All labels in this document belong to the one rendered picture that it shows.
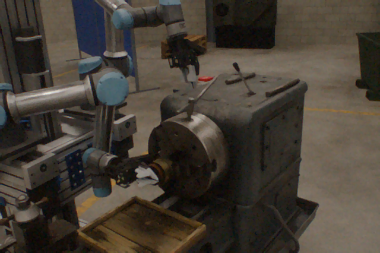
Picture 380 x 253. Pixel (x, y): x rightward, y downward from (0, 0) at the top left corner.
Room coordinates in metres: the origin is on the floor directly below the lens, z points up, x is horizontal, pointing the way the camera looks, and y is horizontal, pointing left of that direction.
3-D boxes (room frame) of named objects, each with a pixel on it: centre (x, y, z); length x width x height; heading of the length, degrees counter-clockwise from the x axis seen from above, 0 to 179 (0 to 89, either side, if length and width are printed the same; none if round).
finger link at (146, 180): (1.14, 0.16, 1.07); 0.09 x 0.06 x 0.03; 49
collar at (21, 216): (0.89, 0.47, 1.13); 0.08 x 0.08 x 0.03
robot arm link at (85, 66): (1.78, 0.45, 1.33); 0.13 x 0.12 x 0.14; 128
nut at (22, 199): (0.89, 0.47, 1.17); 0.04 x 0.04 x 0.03
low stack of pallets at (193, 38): (9.65, -0.01, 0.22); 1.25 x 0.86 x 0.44; 159
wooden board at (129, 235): (1.10, 0.19, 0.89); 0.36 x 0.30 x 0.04; 51
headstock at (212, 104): (1.64, -0.23, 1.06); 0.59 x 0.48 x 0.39; 141
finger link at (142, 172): (1.14, 0.16, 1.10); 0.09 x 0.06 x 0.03; 49
